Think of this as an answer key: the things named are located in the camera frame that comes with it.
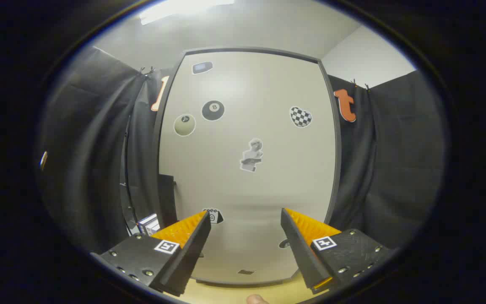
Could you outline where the dark grey cabinet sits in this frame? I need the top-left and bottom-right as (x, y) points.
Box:
(152, 46), (343, 288)

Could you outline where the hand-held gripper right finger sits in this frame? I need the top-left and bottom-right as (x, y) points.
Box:
(280, 207), (390, 295)

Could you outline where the white cabinet door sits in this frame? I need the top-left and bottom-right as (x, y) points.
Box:
(159, 51), (337, 284)

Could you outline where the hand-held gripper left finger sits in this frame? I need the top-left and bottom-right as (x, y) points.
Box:
(90, 210), (212, 297)

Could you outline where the black backdrop cloth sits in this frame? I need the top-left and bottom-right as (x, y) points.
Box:
(36, 46), (446, 254)

